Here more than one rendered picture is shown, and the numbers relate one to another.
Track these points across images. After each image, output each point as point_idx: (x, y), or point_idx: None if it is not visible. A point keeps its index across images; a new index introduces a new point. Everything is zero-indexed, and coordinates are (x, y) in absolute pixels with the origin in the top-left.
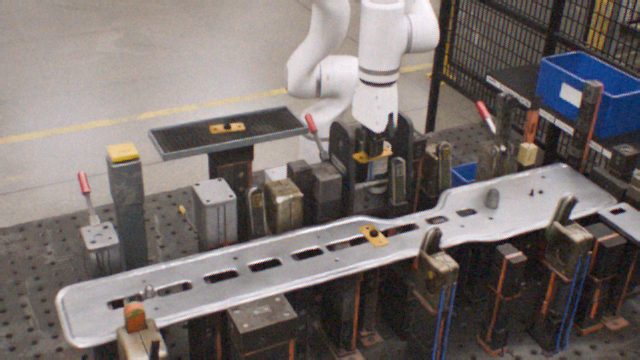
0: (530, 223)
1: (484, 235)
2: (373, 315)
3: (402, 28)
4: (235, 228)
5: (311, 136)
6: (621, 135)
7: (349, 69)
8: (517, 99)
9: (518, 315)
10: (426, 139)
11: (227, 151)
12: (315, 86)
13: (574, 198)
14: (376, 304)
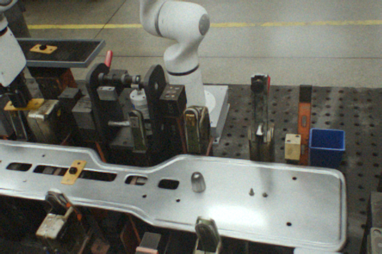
0: None
1: (148, 215)
2: (99, 231)
3: None
4: (2, 127)
5: (166, 68)
6: None
7: (181, 16)
8: (260, 84)
9: None
10: (175, 100)
11: (34, 67)
12: (154, 27)
13: (205, 226)
14: (98, 224)
